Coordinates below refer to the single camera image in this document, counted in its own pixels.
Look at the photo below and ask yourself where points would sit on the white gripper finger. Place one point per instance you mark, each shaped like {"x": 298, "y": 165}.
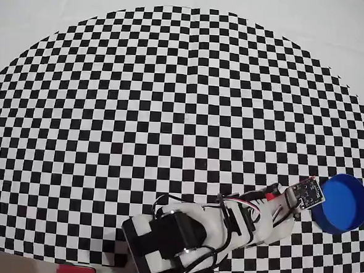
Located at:
{"x": 281, "y": 230}

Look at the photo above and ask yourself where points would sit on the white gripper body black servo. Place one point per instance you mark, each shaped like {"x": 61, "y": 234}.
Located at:
{"x": 279, "y": 226}

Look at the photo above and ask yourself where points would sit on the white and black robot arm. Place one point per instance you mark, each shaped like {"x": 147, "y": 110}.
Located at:
{"x": 182, "y": 235}

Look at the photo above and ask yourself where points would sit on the blue round box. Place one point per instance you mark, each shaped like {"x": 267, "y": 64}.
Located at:
{"x": 344, "y": 205}

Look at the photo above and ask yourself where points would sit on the black white checkered mat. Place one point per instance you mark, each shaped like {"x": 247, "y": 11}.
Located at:
{"x": 78, "y": 105}

